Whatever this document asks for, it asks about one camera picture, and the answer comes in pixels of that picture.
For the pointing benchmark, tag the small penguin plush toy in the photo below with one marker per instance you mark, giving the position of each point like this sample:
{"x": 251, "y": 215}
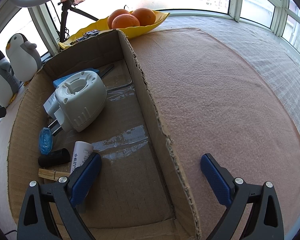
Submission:
{"x": 22, "y": 60}

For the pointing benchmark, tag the wooden clothespin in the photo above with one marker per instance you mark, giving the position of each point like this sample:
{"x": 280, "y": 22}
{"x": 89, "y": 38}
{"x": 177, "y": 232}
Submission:
{"x": 48, "y": 173}

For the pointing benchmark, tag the yellow fruit bowl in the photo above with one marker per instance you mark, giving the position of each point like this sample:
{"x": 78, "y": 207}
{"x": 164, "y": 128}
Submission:
{"x": 145, "y": 28}

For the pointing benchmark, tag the large penguin plush toy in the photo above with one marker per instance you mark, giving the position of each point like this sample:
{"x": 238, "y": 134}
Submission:
{"x": 0, "y": 80}

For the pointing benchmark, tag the small blue bottle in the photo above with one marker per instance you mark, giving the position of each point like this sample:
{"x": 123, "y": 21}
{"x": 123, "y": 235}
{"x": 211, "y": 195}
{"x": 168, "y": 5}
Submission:
{"x": 45, "y": 141}

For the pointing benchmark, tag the white plug-in mosquito repeller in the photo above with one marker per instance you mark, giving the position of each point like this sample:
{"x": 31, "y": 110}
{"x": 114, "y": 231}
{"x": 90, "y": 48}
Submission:
{"x": 82, "y": 105}

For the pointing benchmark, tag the orange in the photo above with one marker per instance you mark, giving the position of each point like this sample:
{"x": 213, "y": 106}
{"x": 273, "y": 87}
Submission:
{"x": 145, "y": 16}
{"x": 126, "y": 22}
{"x": 115, "y": 14}

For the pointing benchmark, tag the pile of wrapped candies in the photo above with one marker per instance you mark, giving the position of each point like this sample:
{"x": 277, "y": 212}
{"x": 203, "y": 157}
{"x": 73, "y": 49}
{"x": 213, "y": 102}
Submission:
{"x": 92, "y": 33}

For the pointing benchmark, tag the pink mat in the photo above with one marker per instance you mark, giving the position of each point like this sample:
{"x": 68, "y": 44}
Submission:
{"x": 215, "y": 92}

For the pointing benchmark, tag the white window frame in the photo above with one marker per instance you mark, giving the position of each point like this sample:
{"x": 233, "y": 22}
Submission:
{"x": 235, "y": 0}

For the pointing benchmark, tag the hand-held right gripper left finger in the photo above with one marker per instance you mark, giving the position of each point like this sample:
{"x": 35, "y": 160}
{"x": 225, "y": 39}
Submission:
{"x": 86, "y": 177}

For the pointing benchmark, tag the white charger adapter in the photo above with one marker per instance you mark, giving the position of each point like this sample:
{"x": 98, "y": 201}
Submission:
{"x": 50, "y": 103}

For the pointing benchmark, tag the black cylinder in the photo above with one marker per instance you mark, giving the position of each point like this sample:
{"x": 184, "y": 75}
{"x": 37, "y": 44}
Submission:
{"x": 52, "y": 158}

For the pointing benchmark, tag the white tube bottle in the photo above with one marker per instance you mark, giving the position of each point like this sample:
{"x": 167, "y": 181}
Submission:
{"x": 81, "y": 152}

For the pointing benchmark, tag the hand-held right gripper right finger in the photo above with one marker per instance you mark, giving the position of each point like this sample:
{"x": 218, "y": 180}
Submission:
{"x": 213, "y": 177}

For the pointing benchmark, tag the cardboard box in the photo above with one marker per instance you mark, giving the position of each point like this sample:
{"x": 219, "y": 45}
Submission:
{"x": 130, "y": 180}

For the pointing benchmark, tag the black tripod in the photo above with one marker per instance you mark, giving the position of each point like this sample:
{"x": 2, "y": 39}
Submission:
{"x": 63, "y": 17}

